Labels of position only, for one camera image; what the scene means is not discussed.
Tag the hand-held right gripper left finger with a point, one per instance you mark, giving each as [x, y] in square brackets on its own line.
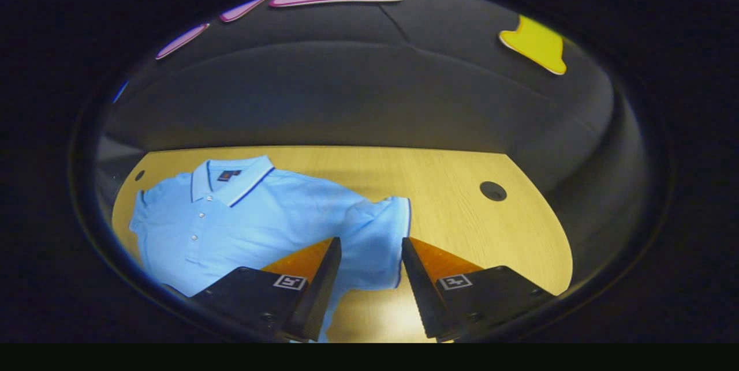
[320, 296]

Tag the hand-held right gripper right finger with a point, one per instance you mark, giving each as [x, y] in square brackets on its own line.
[421, 296]

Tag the light blue T-shirt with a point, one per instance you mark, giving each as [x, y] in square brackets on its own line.
[260, 221]

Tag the black backdrop cloth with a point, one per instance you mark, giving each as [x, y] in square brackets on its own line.
[346, 82]

